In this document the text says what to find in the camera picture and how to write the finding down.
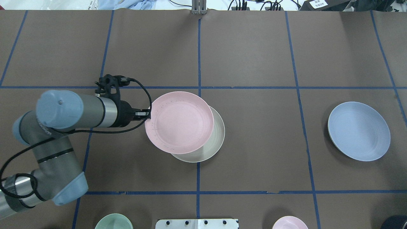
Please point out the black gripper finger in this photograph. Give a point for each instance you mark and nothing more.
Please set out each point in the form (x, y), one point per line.
(142, 114)

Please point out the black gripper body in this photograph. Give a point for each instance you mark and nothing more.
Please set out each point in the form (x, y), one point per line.
(124, 114)

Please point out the pink plate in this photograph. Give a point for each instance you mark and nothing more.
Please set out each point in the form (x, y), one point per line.
(181, 122)

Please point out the light blue plate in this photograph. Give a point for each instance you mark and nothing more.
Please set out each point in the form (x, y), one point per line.
(359, 131)

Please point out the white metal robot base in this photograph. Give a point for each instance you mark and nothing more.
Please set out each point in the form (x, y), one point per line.
(197, 224)

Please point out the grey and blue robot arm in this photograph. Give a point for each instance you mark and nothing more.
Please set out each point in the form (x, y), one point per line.
(45, 131)

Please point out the white cream plate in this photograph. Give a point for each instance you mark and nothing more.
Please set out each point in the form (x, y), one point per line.
(211, 147)

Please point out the light blue cloth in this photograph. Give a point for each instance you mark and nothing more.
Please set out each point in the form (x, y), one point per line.
(126, 4)

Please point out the green bowl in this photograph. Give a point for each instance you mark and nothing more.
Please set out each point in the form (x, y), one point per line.
(114, 221)

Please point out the black box with label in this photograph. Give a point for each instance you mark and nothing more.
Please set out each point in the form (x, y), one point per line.
(328, 5)

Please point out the dark blue pot with lid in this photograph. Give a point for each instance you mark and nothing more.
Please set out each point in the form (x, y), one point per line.
(395, 222)

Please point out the grey metal camera bracket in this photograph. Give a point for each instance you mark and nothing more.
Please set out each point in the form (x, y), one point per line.
(198, 7)

